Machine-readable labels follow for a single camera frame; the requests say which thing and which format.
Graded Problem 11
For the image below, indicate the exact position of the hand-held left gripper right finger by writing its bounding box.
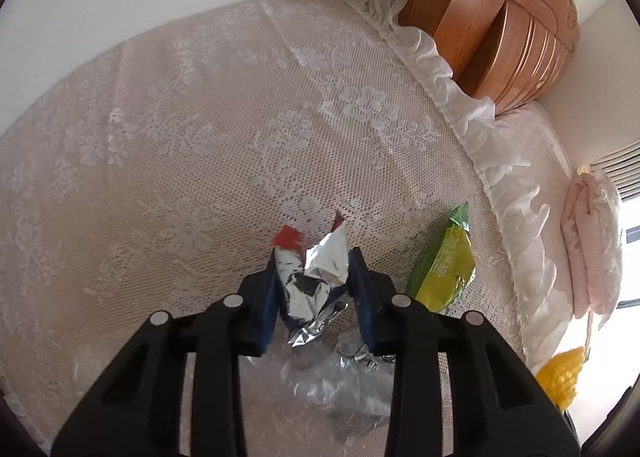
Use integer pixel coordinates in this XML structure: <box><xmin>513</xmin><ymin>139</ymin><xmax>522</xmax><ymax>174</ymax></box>
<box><xmin>349</xmin><ymin>247</ymin><xmax>581</xmax><ymax>457</ymax></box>

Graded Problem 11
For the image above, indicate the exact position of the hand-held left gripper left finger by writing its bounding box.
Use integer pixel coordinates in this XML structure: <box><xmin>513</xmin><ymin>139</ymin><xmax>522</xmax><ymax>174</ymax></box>
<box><xmin>50</xmin><ymin>249</ymin><xmax>283</xmax><ymax>457</ymax></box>

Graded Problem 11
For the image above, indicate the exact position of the silver red foil wrapper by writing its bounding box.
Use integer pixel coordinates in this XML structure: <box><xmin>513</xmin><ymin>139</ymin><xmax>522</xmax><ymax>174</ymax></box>
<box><xmin>272</xmin><ymin>211</ymin><xmax>356</xmax><ymax>349</ymax></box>

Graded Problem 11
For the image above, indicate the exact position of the yellow foam fruit net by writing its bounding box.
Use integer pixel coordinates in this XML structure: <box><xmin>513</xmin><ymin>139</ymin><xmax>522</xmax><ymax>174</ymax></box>
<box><xmin>536</xmin><ymin>346</ymin><xmax>586</xmax><ymax>413</ymax></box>

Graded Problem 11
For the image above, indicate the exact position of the clear plastic bag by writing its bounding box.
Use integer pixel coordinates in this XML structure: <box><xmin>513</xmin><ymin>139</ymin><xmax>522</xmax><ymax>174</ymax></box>
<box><xmin>240</xmin><ymin>332</ymin><xmax>401</xmax><ymax>438</ymax></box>

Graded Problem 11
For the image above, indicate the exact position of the green yellow snack packet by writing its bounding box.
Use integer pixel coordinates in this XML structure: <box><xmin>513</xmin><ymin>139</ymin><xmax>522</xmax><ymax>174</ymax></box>
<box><xmin>404</xmin><ymin>202</ymin><xmax>477</xmax><ymax>314</ymax></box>

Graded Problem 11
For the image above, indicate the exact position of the white lace tablecloth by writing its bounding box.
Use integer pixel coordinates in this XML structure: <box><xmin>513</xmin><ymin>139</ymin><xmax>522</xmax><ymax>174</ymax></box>
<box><xmin>0</xmin><ymin>0</ymin><xmax>576</xmax><ymax>453</ymax></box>

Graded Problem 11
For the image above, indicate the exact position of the bed with pink sheet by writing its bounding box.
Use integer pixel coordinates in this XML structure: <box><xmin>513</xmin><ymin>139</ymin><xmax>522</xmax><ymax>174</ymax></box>
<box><xmin>492</xmin><ymin>101</ymin><xmax>640</xmax><ymax>438</ymax></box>

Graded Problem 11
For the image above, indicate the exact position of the grey pleated curtain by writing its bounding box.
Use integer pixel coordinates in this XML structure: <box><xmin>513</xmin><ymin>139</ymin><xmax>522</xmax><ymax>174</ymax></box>
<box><xmin>590</xmin><ymin>139</ymin><xmax>640</xmax><ymax>198</ymax></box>

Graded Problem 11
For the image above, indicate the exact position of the carved wooden headboard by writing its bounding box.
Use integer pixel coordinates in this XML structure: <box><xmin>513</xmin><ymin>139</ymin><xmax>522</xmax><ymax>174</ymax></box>
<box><xmin>392</xmin><ymin>0</ymin><xmax>581</xmax><ymax>115</ymax></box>

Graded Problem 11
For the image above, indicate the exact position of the dark window frame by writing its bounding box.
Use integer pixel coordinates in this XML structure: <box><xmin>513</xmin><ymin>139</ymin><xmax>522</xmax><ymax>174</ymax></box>
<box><xmin>617</xmin><ymin>222</ymin><xmax>640</xmax><ymax>310</ymax></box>

